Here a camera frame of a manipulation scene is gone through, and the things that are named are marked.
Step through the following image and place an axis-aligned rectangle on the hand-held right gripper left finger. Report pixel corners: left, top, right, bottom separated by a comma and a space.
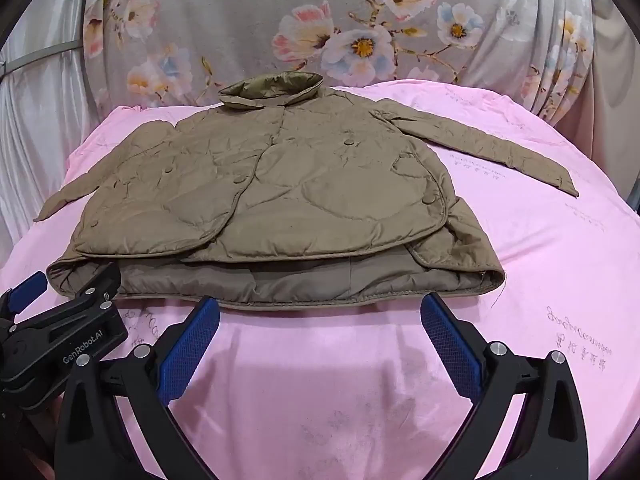
54, 296, 221, 480

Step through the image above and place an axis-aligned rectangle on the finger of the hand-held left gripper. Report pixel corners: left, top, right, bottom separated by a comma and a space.
44, 261, 124, 313
0, 271, 50, 322

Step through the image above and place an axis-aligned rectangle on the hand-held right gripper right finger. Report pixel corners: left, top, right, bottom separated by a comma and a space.
420, 292, 591, 480

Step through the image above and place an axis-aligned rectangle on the olive quilted jacket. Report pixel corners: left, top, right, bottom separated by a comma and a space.
32, 71, 581, 311

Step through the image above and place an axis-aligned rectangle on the pink bed sheet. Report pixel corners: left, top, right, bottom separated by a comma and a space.
0, 79, 640, 480

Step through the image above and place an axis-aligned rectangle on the white curtain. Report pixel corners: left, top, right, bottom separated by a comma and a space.
0, 0, 118, 266

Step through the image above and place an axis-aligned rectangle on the grey floral quilt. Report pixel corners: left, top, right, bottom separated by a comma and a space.
82, 0, 603, 128

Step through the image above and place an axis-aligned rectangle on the grey metal rail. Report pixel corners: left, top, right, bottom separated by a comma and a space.
0, 40, 83, 80

